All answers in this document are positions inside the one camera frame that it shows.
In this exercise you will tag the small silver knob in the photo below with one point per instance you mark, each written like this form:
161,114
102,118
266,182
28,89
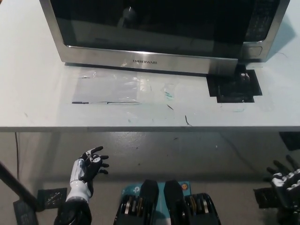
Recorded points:
243,77

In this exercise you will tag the black stand leg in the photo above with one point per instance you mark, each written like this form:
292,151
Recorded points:
18,185

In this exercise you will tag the dark flat floor pad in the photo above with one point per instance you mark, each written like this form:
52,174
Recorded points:
24,214

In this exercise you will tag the black tape patch on table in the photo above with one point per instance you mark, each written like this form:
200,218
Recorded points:
234,89

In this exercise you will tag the stainless steel microwave body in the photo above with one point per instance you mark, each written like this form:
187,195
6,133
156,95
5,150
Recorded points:
264,28

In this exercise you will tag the black tape floor marker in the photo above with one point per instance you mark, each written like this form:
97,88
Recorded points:
266,198
52,198

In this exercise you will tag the dark object under table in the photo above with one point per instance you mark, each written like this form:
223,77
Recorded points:
290,140

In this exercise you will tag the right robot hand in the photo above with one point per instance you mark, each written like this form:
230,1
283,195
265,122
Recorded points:
286,185

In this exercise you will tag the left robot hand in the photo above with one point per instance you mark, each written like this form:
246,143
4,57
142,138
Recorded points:
90,165

